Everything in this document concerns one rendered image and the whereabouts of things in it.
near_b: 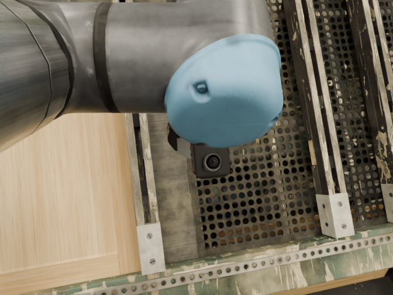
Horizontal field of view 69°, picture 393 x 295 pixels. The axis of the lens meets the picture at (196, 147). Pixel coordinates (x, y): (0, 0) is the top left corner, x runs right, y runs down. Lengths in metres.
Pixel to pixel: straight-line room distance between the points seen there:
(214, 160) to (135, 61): 0.20
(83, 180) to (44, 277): 0.26
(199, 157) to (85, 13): 0.21
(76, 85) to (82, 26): 0.03
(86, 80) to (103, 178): 0.66
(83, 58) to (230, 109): 0.09
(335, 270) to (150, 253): 0.54
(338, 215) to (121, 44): 0.85
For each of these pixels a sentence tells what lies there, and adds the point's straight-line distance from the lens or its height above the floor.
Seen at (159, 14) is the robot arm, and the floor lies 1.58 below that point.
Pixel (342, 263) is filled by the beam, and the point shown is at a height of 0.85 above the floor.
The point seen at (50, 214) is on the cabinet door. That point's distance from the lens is 0.88.
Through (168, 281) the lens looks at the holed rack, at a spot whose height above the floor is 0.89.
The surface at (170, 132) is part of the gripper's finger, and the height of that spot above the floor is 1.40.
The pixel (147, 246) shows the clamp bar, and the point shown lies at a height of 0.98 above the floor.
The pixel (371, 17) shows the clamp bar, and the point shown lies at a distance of 1.18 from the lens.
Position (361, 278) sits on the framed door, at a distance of 1.77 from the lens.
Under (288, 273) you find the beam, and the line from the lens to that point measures 0.93.
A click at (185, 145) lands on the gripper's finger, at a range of 0.45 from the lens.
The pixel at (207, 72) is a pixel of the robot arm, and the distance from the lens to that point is 0.16.
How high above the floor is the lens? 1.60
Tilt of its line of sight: 33 degrees down
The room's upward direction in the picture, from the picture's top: straight up
